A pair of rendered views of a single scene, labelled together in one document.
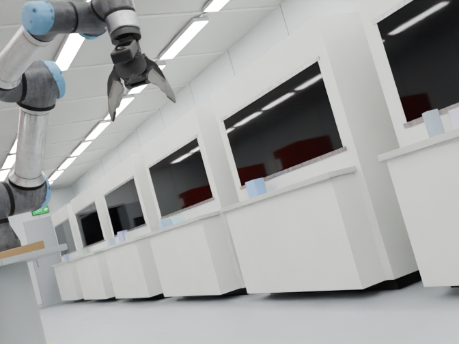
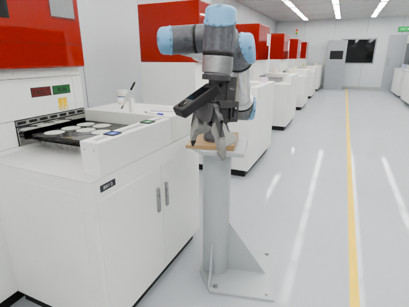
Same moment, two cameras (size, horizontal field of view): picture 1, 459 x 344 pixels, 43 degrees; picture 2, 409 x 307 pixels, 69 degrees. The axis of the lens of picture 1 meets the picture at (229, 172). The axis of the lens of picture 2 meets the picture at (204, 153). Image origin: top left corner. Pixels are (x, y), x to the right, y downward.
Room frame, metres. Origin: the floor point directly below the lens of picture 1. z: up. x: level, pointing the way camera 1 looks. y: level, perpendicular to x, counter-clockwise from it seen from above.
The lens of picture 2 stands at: (0.85, -0.44, 1.27)
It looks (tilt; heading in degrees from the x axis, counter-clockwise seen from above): 18 degrees down; 53
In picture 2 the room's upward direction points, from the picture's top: straight up
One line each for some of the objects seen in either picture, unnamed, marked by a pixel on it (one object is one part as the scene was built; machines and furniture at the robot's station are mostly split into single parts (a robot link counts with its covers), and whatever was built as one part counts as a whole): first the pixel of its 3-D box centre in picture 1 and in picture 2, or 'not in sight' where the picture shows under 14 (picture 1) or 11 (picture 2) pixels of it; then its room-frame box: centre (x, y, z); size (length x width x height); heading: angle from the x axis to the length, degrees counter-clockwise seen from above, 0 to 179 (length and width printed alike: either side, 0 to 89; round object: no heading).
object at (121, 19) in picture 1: (121, 26); (216, 66); (1.33, 0.15, 1.25); 0.08 x 0.08 x 0.05
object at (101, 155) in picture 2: not in sight; (133, 142); (1.40, 0.85, 0.89); 0.55 x 0.09 x 0.14; 29
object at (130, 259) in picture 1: (147, 228); not in sight; (8.81, 1.42, 1.00); 1.80 x 1.08 x 2.00; 29
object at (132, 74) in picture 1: (132, 59); (217, 99); (1.33, 0.15, 1.17); 0.09 x 0.08 x 0.12; 175
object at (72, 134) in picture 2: not in sight; (86, 130); (1.28, 1.20, 0.90); 0.34 x 0.34 x 0.01; 29
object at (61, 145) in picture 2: not in sight; (78, 148); (1.20, 1.09, 0.84); 0.50 x 0.02 x 0.03; 119
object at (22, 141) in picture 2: not in sight; (55, 127); (1.16, 1.38, 0.89); 0.44 x 0.02 x 0.10; 29
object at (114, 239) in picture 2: not in sight; (118, 209); (1.40, 1.15, 0.41); 0.96 x 0.64 x 0.82; 29
